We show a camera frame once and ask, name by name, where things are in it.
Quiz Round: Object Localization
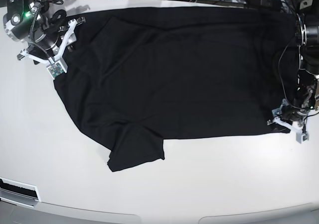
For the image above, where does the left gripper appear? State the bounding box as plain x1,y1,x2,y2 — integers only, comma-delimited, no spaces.
273,104,309,127

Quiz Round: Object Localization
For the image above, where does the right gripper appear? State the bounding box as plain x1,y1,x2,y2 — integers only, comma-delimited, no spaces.
32,22,70,57

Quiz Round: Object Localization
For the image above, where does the black t-shirt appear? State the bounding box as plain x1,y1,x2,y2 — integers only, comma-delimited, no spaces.
54,7,298,172

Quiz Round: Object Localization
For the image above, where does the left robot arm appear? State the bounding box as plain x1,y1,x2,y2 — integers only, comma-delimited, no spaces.
274,0,319,129

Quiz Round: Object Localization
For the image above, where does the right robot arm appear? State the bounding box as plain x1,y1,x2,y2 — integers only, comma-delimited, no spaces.
3,0,66,59

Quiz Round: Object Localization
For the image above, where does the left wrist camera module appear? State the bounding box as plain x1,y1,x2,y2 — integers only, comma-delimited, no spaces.
296,132,309,143

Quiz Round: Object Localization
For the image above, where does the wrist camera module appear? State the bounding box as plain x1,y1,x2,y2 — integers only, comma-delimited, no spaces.
296,132,309,143
46,60,68,79

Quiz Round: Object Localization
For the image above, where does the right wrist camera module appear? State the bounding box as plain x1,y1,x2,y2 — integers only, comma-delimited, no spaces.
46,60,68,79

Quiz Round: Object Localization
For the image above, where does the table cable grommet slot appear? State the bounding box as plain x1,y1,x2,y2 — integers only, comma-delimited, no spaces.
0,177,41,208

